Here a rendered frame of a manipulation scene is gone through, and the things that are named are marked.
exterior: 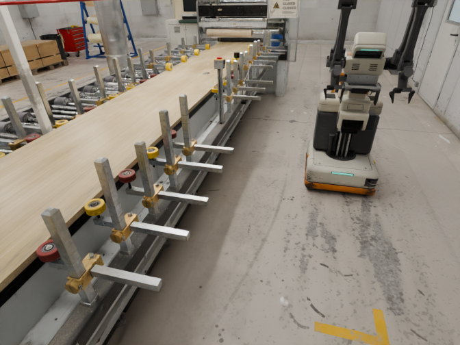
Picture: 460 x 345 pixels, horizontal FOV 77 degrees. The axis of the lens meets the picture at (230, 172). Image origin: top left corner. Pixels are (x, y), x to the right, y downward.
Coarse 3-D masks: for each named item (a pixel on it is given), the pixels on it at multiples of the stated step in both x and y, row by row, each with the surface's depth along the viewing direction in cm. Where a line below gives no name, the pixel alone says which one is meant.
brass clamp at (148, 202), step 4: (156, 188) 144; (160, 188) 145; (156, 192) 142; (144, 196) 139; (148, 196) 139; (152, 196) 139; (156, 196) 141; (144, 200) 137; (148, 200) 137; (152, 200) 138; (156, 200) 142; (144, 204) 138; (148, 204) 138; (152, 204) 138
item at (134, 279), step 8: (56, 264) 103; (96, 264) 102; (96, 272) 99; (104, 272) 99; (112, 272) 99; (120, 272) 99; (128, 272) 99; (112, 280) 99; (120, 280) 98; (128, 280) 97; (136, 280) 96; (144, 280) 96; (152, 280) 96; (160, 280) 96; (144, 288) 97; (152, 288) 96
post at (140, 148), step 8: (136, 144) 124; (144, 144) 126; (136, 152) 126; (144, 152) 127; (144, 160) 128; (144, 168) 130; (144, 176) 132; (144, 184) 135; (152, 184) 137; (144, 192) 138; (152, 192) 138; (152, 208) 142
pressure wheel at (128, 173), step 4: (120, 172) 142; (124, 172) 143; (128, 172) 142; (132, 172) 142; (120, 176) 140; (124, 176) 140; (128, 176) 140; (132, 176) 141; (120, 180) 141; (124, 180) 140; (128, 180) 140; (132, 180) 141; (128, 184) 145
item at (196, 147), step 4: (172, 144) 185; (176, 144) 185; (180, 144) 184; (196, 144) 184; (200, 144) 184; (176, 148) 186; (180, 148) 186; (196, 148) 182; (200, 148) 182; (204, 148) 181; (208, 148) 180; (212, 148) 179; (216, 148) 179; (220, 148) 179; (224, 148) 179; (228, 148) 179; (232, 148) 179; (216, 152) 180; (220, 152) 179; (224, 152) 179; (228, 152) 178; (232, 152) 177
